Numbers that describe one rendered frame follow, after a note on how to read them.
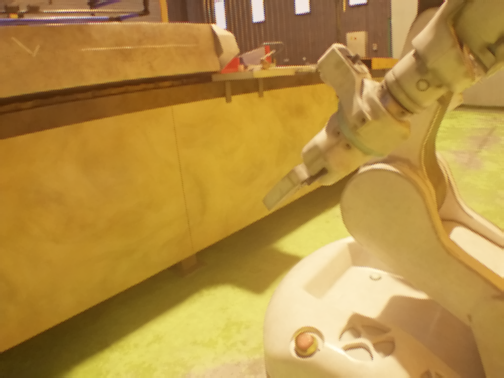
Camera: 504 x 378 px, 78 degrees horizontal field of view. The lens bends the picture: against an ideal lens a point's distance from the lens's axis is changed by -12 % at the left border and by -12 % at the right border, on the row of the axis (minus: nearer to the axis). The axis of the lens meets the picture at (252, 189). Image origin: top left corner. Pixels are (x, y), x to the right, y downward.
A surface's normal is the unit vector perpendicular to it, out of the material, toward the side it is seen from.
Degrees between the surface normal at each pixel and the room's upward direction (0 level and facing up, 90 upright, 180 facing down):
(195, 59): 80
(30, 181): 90
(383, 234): 90
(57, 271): 90
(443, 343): 16
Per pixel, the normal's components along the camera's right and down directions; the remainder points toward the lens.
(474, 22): -0.80, 0.47
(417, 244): -0.60, 0.29
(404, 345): 0.33, -0.73
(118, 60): 0.71, 0.00
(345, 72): -0.73, 0.14
